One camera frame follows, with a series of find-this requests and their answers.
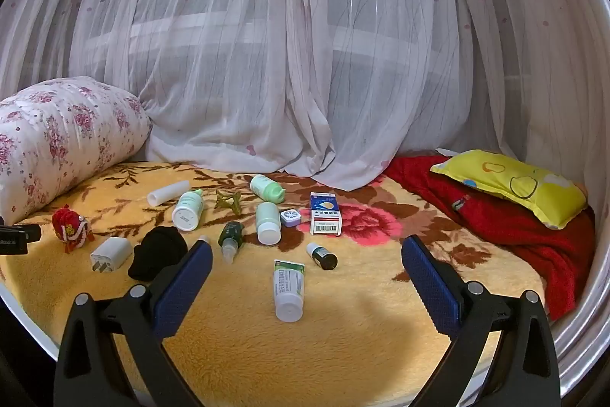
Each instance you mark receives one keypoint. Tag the white squeeze tube green label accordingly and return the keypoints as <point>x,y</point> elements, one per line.
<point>288,290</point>

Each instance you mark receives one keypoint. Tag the white sheer floral curtain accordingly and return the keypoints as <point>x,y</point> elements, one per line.
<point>305,44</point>

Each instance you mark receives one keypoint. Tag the white plug charger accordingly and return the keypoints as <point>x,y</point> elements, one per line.
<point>111,255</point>

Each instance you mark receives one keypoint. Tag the olive green hair clip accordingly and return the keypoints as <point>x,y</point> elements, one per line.
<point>228,201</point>

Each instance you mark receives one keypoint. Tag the white bottle green label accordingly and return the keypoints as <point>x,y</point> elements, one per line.
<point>188,211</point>

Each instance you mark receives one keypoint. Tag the grey square lid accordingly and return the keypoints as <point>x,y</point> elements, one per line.
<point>289,217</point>

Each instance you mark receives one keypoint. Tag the black sock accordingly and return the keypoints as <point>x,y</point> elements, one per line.
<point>157,252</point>

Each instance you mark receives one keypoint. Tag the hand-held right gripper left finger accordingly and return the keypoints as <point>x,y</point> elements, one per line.
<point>183,288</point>

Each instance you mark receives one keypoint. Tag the red fleece blanket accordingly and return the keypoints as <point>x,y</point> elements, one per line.
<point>514,235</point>

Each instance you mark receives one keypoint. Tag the blue and white carton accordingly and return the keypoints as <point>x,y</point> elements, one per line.
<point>325,214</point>

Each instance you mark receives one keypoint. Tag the red lion toy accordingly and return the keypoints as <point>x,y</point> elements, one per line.
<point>70,228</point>

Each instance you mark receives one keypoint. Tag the small dark dropper bottle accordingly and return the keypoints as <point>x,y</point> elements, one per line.
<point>323,255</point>

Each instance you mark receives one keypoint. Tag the dark green spray bottle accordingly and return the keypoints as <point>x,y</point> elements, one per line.
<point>231,240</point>

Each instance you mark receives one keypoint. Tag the plain white tube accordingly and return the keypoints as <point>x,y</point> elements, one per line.
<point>167,192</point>

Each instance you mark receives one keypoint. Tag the yellow floral plush blanket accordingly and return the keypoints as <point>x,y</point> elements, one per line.
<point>343,330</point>

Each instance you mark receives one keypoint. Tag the yellow cartoon print pillow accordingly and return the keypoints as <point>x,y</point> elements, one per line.
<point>517,183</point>

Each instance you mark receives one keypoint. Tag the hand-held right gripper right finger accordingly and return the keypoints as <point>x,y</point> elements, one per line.
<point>429,288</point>

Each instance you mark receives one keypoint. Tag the pale green bottle white cap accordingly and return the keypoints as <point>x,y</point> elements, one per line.
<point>267,223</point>

